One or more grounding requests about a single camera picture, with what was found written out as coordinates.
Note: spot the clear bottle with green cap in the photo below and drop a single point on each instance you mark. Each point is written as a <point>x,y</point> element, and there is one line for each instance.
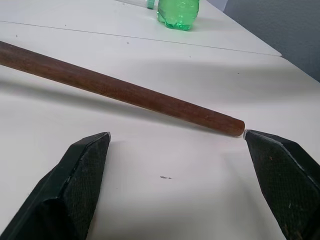
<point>149,3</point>

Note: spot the green plastic bottle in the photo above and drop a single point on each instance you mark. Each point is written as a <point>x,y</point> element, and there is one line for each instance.
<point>177,12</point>

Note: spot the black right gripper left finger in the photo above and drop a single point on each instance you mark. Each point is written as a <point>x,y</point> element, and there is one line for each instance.
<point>72,190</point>

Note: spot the brown wooden stick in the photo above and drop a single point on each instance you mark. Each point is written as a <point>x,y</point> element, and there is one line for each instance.
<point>120,90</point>

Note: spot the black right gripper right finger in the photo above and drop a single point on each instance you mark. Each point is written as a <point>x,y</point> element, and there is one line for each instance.
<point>282,180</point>

